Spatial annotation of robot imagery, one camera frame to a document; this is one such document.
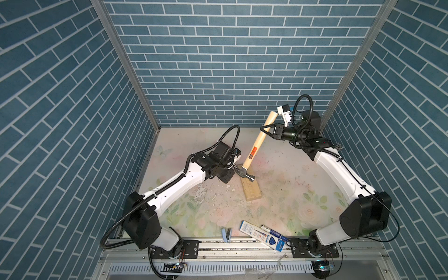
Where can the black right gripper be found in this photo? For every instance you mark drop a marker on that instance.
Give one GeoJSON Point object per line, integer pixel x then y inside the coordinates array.
{"type": "Point", "coordinates": [277, 135]}

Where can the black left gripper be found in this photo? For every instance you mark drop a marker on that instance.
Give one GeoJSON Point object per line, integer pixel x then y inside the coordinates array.
{"type": "Point", "coordinates": [227, 178]}

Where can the steel claw hammer wooden handle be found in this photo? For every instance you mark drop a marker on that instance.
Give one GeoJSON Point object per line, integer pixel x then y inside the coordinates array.
{"type": "Point", "coordinates": [243, 170]}

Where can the wooden block with nails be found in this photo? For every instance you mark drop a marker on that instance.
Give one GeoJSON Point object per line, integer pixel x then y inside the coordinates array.
{"type": "Point", "coordinates": [251, 189]}

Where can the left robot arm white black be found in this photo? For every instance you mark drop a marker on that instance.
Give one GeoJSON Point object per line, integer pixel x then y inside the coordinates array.
{"type": "Point", "coordinates": [140, 223]}

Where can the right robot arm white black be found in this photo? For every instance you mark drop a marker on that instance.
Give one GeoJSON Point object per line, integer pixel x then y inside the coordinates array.
{"type": "Point", "coordinates": [368, 210]}

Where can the blue clip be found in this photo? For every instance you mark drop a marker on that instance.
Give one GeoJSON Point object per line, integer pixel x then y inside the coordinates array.
{"type": "Point", "coordinates": [226, 234]}

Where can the blue white toothpaste box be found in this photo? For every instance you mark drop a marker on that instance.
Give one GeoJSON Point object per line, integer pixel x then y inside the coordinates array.
{"type": "Point", "coordinates": [262, 236]}

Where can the blue white tube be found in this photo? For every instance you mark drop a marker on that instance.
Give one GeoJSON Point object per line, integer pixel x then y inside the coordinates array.
{"type": "Point", "coordinates": [274, 233]}

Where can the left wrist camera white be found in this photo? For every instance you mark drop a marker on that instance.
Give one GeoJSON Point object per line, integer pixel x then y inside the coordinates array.
{"type": "Point", "coordinates": [236, 155]}

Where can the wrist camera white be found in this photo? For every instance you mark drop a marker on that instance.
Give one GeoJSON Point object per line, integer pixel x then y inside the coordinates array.
{"type": "Point", "coordinates": [285, 112]}
{"type": "Point", "coordinates": [236, 155]}

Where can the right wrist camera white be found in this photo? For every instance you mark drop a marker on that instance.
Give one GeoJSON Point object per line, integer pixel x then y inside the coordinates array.
{"type": "Point", "coordinates": [285, 112]}

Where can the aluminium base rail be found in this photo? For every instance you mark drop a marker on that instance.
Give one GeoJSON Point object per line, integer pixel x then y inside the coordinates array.
{"type": "Point", "coordinates": [248, 259]}

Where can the aluminium left corner post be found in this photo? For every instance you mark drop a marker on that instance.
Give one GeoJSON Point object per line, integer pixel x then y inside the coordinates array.
{"type": "Point", "coordinates": [106, 21]}

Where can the aluminium corner post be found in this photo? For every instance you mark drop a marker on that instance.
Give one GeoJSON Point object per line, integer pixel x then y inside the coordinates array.
{"type": "Point", "coordinates": [379, 21]}
{"type": "Point", "coordinates": [106, 21]}

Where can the aluminium right corner post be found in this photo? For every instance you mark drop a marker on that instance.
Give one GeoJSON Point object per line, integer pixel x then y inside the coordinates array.
{"type": "Point", "coordinates": [379, 21]}

